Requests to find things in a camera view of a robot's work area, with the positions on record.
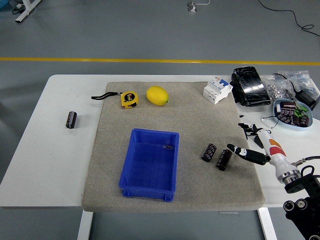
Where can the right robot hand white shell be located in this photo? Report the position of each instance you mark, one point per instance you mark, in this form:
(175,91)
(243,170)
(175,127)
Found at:
(275,152)

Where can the black cylindrical battery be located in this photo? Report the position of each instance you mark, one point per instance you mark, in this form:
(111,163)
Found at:
(209,152)
(71,120)
(224,160)

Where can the blue plastic box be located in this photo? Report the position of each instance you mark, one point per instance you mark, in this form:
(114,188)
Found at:
(150,170)

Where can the light blue bowl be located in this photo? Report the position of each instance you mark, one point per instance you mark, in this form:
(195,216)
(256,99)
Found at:
(300,128)

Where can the small brown capacitor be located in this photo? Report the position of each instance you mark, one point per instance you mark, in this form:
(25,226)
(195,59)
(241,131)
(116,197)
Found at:
(304,121)

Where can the green plastic parts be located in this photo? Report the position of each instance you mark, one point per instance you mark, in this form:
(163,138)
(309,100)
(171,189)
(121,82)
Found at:
(300,111)

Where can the large brown capacitor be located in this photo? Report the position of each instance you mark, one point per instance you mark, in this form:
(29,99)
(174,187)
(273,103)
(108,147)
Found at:
(288,105)

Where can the plastic bag of nuts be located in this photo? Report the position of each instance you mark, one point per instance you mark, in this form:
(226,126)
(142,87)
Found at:
(275,91)

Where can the black power adapter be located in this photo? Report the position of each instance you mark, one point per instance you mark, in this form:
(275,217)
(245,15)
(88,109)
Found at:
(305,97)

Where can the glossy black case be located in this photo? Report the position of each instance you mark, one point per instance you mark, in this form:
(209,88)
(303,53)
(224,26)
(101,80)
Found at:
(251,87)

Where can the white table leg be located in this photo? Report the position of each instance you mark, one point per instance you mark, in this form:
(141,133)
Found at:
(85,225)
(267,225)

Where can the plastic bag of screws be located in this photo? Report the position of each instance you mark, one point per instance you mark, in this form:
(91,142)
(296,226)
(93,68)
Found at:
(303,80)

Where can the white circuit breaker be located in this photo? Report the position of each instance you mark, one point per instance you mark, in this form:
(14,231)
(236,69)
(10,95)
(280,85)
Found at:
(215,93)

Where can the grey-brown mat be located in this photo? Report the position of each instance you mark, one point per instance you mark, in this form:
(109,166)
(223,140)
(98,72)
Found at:
(187,120)

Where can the small black metal clip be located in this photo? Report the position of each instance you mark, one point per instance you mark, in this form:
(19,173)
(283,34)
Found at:
(167,147)

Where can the yellow lemon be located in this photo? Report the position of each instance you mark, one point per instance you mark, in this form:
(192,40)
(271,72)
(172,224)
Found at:
(157,95)

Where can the yellow tape measure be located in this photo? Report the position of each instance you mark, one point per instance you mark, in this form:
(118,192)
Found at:
(129,100)

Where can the white table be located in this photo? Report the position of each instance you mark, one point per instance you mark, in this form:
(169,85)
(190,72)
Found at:
(50,150)

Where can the white stand frame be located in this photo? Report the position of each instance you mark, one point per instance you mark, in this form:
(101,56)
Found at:
(25,12)

